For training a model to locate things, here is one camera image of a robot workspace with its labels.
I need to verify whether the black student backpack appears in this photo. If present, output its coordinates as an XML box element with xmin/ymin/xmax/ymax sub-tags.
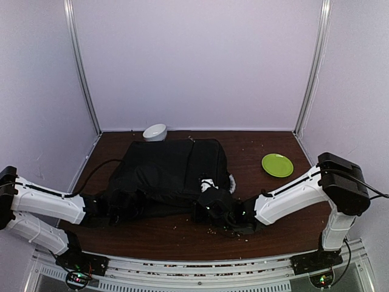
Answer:
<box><xmin>98</xmin><ymin>139</ymin><xmax>236</xmax><ymax>222</ymax></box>

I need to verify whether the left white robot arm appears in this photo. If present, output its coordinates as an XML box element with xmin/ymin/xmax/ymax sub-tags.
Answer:
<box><xmin>1</xmin><ymin>166</ymin><xmax>143</xmax><ymax>270</ymax></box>

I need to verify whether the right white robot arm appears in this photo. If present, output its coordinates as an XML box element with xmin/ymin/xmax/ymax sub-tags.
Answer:
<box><xmin>192</xmin><ymin>152</ymin><xmax>370</xmax><ymax>269</ymax></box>

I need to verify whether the white patterned ceramic bowl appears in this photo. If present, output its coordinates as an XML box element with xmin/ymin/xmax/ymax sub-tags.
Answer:
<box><xmin>142</xmin><ymin>123</ymin><xmax>167</xmax><ymax>142</ymax></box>

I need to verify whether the green round plate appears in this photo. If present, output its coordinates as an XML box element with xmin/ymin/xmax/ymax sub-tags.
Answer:
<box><xmin>261</xmin><ymin>153</ymin><xmax>294</xmax><ymax>178</ymax></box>

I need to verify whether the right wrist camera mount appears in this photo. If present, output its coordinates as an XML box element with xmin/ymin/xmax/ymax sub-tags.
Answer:
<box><xmin>199</xmin><ymin>173</ymin><xmax>216</xmax><ymax>193</ymax></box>

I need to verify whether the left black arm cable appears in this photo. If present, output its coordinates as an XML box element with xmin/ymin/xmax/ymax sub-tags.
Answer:
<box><xmin>60</xmin><ymin>158</ymin><xmax>125</xmax><ymax>198</ymax></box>

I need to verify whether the front aluminium rail base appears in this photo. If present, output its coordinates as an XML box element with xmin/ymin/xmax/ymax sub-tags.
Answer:
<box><xmin>24</xmin><ymin>240</ymin><xmax>377</xmax><ymax>292</ymax></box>

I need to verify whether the right aluminium frame post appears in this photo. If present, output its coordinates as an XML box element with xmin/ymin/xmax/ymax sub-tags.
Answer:
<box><xmin>294</xmin><ymin>0</ymin><xmax>332</xmax><ymax>139</ymax></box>

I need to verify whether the aluminium frame post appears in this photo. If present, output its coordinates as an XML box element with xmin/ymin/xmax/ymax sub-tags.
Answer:
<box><xmin>63</xmin><ymin>0</ymin><xmax>102</xmax><ymax>135</ymax></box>
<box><xmin>294</xmin><ymin>0</ymin><xmax>332</xmax><ymax>139</ymax></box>

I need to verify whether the left aluminium frame post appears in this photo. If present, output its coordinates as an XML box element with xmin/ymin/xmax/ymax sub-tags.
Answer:
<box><xmin>63</xmin><ymin>0</ymin><xmax>102</xmax><ymax>135</ymax></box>

